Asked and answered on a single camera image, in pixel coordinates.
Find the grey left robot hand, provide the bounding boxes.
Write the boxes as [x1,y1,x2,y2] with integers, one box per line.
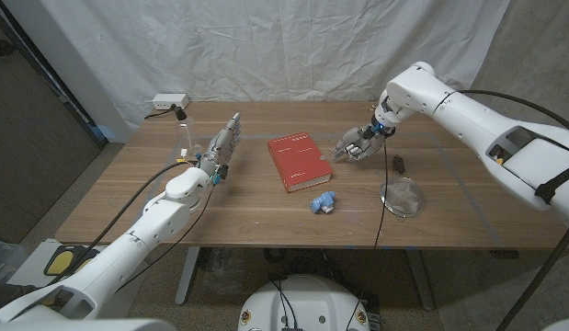
[199,112,243,178]

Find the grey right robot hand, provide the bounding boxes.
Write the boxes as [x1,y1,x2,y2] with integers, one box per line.
[331,124,389,163]

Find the clear plastic bottle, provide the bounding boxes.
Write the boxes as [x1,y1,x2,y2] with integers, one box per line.
[175,117,196,153]

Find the thick red book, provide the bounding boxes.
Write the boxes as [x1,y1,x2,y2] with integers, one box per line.
[267,131,335,194]

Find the blue toy elephant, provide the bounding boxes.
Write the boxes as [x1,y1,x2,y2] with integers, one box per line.
[309,190,337,215]

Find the white power strip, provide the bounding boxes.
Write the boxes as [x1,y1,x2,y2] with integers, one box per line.
[152,93,191,110]

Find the white backdrop sheet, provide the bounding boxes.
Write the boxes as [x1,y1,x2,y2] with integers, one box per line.
[38,0,513,134]

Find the grey metal table leg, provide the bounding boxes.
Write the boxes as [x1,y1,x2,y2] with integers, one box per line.
[175,246,201,306]
[405,250,436,313]

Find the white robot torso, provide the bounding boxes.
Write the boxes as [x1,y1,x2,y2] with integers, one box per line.
[236,274,371,331]

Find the black and yellow foot pedal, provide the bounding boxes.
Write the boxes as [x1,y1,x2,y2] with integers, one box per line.
[43,245,106,277]

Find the white floor board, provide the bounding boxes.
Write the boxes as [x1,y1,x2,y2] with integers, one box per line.
[7,237,110,284]

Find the clear plastic bin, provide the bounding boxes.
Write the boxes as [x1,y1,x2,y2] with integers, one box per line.
[0,238,28,281]

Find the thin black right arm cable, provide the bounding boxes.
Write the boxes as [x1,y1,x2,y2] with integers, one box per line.
[343,135,390,331]

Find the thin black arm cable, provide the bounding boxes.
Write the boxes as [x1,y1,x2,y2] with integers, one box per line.
[116,178,216,293]
[343,135,390,331]

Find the metal mesh sieve black handle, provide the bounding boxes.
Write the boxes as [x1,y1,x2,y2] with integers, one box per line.
[379,154,426,220]

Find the black power strip cord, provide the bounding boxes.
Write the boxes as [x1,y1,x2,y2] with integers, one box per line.
[144,108,177,120]

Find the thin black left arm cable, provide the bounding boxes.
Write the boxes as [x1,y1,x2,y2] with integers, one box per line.
[116,178,216,293]

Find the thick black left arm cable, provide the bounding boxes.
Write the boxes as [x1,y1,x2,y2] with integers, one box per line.
[49,158,200,284]

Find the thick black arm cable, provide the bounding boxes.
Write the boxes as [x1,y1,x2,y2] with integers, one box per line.
[49,158,200,284]
[458,89,569,331]

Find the thin cables on torso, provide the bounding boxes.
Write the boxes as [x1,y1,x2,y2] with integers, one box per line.
[269,279,300,331]

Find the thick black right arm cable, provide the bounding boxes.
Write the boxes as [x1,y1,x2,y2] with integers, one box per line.
[458,89,569,331]

